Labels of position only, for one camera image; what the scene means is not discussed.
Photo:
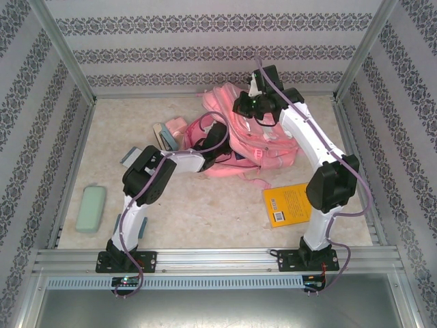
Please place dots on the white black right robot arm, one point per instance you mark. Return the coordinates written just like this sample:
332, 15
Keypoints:
293, 130

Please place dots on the pink student backpack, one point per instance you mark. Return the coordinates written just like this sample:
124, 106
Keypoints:
266, 150

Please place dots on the grey metal panel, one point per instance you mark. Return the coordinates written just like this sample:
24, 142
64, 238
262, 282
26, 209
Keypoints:
218, 307

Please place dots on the small pink plastic box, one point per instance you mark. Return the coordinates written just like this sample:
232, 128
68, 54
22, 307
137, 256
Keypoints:
177, 127

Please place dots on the aluminium frame post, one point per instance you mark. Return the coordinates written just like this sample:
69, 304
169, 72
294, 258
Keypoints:
367, 51
65, 51

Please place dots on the pale green pencil case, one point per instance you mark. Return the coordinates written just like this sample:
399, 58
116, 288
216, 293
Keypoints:
90, 210

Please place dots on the grid notepad with blue header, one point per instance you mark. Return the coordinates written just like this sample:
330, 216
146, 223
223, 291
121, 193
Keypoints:
131, 156

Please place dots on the blue and cream stapler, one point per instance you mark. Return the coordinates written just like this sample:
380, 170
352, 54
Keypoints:
165, 136

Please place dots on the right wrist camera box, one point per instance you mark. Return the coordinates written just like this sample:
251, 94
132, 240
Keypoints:
243, 104

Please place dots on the yellow book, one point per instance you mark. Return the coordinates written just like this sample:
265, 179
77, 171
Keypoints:
288, 206

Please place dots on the aluminium mounting rail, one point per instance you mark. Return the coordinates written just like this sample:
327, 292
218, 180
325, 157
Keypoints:
218, 259

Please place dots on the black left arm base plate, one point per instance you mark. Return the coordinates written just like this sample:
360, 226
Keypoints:
147, 262

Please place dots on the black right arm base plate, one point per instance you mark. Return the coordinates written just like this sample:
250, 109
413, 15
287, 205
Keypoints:
286, 261

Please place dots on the aluminium side rail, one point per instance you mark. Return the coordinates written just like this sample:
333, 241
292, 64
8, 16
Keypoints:
362, 177
70, 177

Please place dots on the small circuit board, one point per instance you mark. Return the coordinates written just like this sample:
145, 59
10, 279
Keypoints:
314, 280
125, 281

